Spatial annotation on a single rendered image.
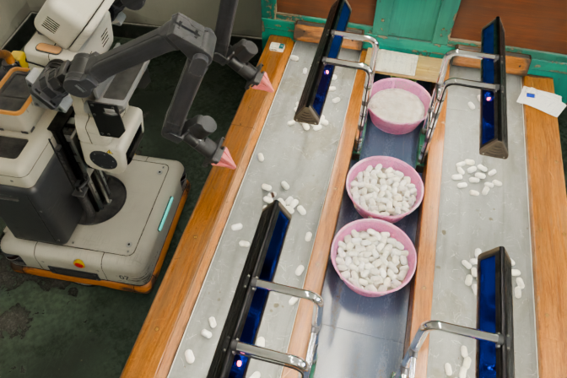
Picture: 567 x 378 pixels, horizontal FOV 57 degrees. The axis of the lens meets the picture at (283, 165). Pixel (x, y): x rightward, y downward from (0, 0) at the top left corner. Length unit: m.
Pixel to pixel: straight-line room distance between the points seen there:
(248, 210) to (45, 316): 1.19
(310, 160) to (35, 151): 0.99
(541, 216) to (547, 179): 0.17
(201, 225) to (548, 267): 1.09
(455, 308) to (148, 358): 0.89
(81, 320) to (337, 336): 1.29
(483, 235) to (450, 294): 0.25
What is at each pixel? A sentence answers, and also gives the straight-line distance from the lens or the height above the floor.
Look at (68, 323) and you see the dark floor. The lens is 2.57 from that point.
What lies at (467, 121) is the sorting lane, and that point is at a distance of 2.18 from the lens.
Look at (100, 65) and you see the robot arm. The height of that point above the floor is 1.30.
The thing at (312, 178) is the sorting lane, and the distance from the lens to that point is 1.87.
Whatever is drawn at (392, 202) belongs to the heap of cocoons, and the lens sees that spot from 1.85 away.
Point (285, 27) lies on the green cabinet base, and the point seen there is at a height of 0.81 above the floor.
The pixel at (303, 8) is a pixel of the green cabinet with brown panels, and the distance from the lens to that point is 2.34.
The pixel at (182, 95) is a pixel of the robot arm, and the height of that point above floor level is 1.20.
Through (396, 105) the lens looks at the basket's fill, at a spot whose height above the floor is 0.73.
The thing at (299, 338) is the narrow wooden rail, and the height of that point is 0.76.
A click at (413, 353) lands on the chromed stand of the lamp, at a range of 1.35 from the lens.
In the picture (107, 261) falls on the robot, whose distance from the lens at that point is 2.34.
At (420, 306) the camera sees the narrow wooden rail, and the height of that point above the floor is 0.76.
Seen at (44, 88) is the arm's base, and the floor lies 1.21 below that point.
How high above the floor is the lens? 2.21
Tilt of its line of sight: 50 degrees down
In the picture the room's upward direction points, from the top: straight up
